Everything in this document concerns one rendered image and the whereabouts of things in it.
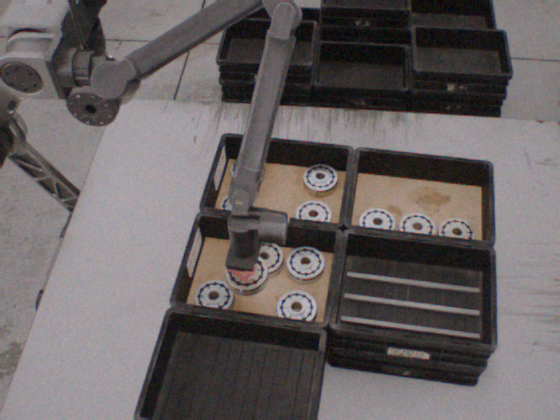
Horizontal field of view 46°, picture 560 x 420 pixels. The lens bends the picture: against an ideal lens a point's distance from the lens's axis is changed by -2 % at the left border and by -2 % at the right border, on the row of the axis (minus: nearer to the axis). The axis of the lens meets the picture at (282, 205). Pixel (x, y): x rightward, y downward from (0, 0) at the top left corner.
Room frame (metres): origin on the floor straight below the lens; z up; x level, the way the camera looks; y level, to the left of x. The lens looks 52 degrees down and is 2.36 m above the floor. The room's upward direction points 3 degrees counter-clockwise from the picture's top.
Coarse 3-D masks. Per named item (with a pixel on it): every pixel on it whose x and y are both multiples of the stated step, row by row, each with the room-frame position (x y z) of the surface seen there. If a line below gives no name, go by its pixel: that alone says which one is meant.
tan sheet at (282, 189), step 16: (224, 176) 1.32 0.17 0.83; (272, 176) 1.31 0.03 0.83; (288, 176) 1.31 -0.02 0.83; (224, 192) 1.26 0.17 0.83; (272, 192) 1.25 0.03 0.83; (288, 192) 1.24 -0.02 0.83; (304, 192) 1.24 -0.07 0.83; (336, 192) 1.24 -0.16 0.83; (272, 208) 1.19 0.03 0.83; (288, 208) 1.19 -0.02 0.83; (336, 208) 1.18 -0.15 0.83
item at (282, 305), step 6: (288, 294) 0.88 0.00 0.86; (294, 294) 0.88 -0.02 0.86; (300, 294) 0.88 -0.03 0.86; (306, 294) 0.88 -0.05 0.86; (282, 300) 0.86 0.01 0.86; (288, 300) 0.86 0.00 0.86; (306, 300) 0.86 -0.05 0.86; (312, 300) 0.86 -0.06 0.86; (282, 306) 0.85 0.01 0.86; (306, 306) 0.84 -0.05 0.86; (312, 306) 0.84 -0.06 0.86; (282, 312) 0.83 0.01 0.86; (288, 312) 0.83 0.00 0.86; (306, 312) 0.82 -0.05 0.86; (312, 312) 0.82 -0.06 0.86; (294, 318) 0.81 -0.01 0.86; (300, 318) 0.81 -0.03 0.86; (306, 318) 0.81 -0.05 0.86; (312, 318) 0.81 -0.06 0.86
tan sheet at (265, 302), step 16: (208, 240) 1.09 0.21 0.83; (224, 240) 1.08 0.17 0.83; (208, 256) 1.03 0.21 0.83; (224, 256) 1.03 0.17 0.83; (208, 272) 0.98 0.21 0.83; (224, 272) 0.98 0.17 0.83; (192, 288) 0.93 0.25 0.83; (272, 288) 0.92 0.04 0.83; (288, 288) 0.92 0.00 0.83; (304, 288) 0.91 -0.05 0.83; (320, 288) 0.91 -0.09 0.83; (192, 304) 0.88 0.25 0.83; (240, 304) 0.88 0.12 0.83; (256, 304) 0.87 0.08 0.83; (272, 304) 0.87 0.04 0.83; (320, 304) 0.86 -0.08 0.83; (320, 320) 0.82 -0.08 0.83
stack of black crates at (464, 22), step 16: (416, 0) 2.70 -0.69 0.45; (432, 0) 2.69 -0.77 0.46; (448, 0) 2.68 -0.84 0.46; (464, 0) 2.66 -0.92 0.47; (480, 0) 2.65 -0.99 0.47; (416, 16) 2.67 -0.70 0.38; (432, 16) 2.66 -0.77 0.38; (448, 16) 2.66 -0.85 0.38; (464, 16) 2.65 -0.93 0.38; (480, 16) 2.65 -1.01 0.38
